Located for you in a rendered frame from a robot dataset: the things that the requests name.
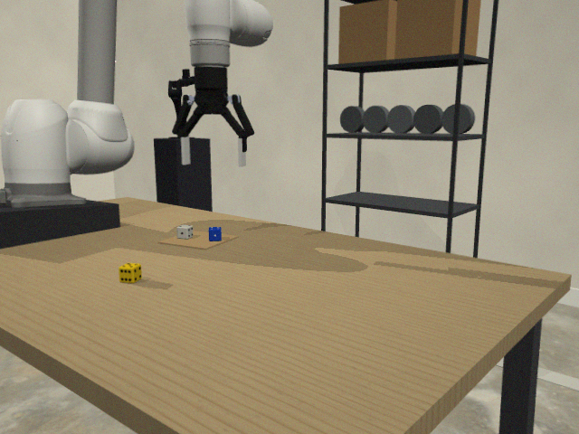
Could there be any blue die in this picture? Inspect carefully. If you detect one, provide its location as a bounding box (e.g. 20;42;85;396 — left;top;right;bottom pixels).
209;227;222;241

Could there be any white die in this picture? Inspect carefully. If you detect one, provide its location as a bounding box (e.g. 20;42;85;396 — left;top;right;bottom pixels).
177;225;193;240

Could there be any tan square mat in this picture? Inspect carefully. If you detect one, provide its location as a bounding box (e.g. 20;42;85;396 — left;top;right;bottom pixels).
158;231;238;250

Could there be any yellow die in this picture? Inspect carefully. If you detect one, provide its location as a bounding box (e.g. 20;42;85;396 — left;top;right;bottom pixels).
119;263;142;283

